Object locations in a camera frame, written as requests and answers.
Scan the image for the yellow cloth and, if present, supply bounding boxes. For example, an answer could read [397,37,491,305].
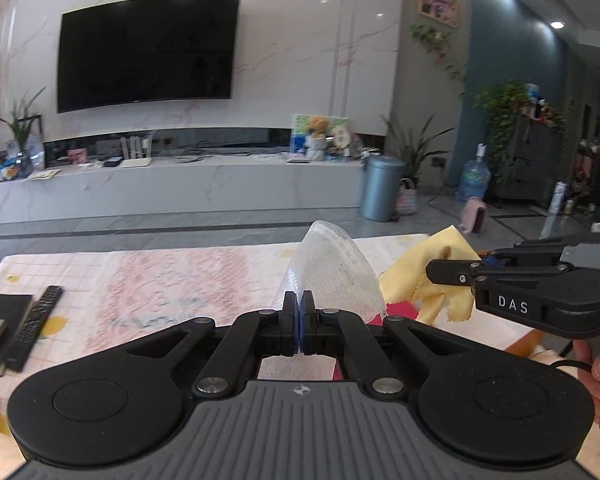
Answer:
[379,226,480,325]

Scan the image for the clear bubble wrap bag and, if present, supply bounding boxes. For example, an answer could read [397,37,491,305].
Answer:
[273,220,386,323]

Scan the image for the pink space heater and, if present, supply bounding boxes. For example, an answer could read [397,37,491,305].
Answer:
[460,196,488,235]

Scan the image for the small woven handbag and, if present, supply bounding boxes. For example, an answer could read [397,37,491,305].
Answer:
[396,178,417,217]

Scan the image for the blue water jug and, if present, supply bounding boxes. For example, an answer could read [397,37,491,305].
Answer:
[456,143,491,203]

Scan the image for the dark cabinet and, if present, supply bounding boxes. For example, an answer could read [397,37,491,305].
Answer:
[493,116,564,206]

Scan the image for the blue-grey trash can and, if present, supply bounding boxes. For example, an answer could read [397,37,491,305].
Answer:
[360,155,406,222]

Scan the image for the floor potted plant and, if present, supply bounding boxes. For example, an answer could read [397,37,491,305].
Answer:
[380,115,455,186]

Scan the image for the patterned lace tablecloth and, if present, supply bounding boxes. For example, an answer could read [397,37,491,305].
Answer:
[0,234,426,479]

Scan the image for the hanging ivy plant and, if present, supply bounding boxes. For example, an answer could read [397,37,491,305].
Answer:
[475,80,529,182]

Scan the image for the teddy bear toy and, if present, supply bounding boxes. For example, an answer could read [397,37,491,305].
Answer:
[304,116,329,162]

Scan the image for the white marble TV console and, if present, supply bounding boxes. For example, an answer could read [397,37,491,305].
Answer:
[0,155,363,224]

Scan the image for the black remote control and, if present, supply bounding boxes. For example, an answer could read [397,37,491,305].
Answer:
[5,285,64,372]

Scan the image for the black book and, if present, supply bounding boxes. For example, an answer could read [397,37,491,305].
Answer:
[0,292,36,378]

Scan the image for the white wifi router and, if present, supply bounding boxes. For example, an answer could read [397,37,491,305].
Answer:
[120,136,152,168]

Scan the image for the green plant in vase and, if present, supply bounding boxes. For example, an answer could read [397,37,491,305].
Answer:
[0,87,45,179]

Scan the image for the framed wall picture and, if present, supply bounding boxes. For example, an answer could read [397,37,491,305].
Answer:
[416,0,460,28]

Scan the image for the black wall television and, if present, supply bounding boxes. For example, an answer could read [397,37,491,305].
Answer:
[56,0,240,113]

